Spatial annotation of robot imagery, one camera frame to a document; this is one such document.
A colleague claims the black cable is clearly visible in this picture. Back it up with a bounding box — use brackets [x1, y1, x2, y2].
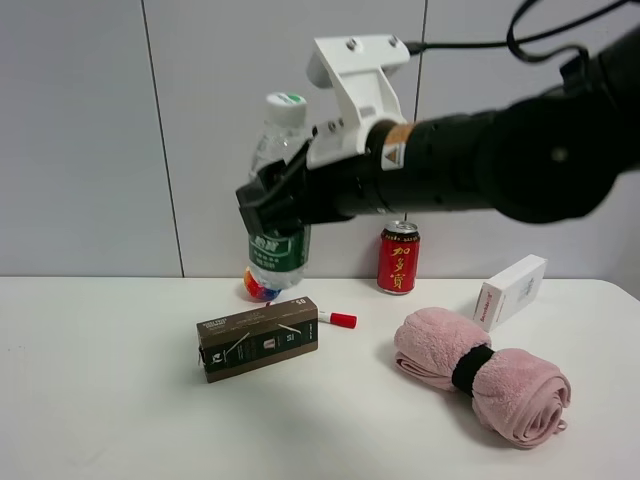
[403, 0, 640, 64]

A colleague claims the rainbow coloured ball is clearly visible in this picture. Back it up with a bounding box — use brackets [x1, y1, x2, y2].
[243, 268, 280, 302]

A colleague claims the brown rectangular cardboard box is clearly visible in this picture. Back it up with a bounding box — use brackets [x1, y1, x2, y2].
[196, 297, 319, 383]

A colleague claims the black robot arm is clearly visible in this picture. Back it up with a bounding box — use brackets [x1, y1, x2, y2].
[236, 30, 639, 234]

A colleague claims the clear water bottle green label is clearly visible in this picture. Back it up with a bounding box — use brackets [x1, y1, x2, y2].
[245, 91, 312, 292]

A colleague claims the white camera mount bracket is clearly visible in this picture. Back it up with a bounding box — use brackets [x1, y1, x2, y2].
[306, 34, 410, 170]

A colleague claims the white small carton box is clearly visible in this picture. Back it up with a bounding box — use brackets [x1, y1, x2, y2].
[472, 255, 548, 333]

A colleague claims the red capped marker pen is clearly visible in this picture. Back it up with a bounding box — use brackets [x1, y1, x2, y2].
[265, 301, 360, 330]

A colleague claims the red drink can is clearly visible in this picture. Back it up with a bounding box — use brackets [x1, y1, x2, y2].
[377, 220, 420, 295]

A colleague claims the rolled pink towel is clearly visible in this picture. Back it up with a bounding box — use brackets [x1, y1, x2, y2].
[394, 307, 571, 449]

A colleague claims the black elastic band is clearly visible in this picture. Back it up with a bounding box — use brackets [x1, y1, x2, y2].
[451, 344, 494, 398]

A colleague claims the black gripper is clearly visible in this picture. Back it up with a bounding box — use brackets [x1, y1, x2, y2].
[236, 140, 385, 234]

